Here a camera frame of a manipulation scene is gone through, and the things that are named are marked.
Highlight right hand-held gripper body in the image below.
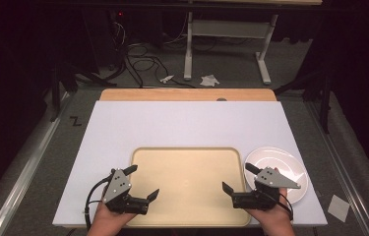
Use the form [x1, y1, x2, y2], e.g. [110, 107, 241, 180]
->
[231, 167, 302, 210]

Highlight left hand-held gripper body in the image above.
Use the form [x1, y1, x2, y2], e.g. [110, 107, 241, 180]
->
[101, 167, 150, 215]

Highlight person's left hand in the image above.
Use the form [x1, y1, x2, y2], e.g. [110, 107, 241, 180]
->
[92, 200, 138, 229]

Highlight person's right hand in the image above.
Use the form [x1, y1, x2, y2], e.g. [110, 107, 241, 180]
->
[246, 188, 294, 231]

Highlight white round plate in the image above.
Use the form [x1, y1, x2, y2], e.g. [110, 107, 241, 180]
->
[243, 146, 309, 205]

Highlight beige plastic tray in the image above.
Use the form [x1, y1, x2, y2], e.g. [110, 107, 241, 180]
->
[126, 147, 252, 228]

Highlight white table board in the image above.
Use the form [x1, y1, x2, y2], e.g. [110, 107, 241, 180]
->
[52, 100, 329, 228]

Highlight white square paper sheet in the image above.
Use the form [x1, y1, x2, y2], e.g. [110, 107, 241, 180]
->
[327, 194, 351, 223]

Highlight wooden table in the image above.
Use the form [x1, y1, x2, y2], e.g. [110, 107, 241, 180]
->
[98, 88, 277, 102]

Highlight black metal stand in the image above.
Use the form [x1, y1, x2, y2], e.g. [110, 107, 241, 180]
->
[274, 70, 334, 135]
[48, 62, 117, 123]

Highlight crumpled white paper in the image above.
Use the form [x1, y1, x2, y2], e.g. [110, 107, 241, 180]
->
[200, 74, 220, 88]

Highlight black equipment with red light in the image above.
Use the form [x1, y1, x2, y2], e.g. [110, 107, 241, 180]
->
[82, 8, 131, 72]

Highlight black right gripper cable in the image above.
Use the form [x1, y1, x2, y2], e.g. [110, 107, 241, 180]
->
[278, 193, 294, 221]

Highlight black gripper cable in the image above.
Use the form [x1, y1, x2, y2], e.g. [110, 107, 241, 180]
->
[84, 175, 114, 232]
[278, 193, 294, 221]

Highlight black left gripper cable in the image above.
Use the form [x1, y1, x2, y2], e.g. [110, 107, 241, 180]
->
[84, 175, 114, 232]

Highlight metal floor rail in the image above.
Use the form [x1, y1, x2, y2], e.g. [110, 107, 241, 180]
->
[0, 91, 72, 236]
[304, 101, 369, 236]

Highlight black floor cables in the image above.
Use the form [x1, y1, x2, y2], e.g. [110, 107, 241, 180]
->
[119, 42, 196, 89]

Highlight white metal desk frame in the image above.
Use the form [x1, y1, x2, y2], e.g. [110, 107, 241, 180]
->
[183, 11, 278, 86]

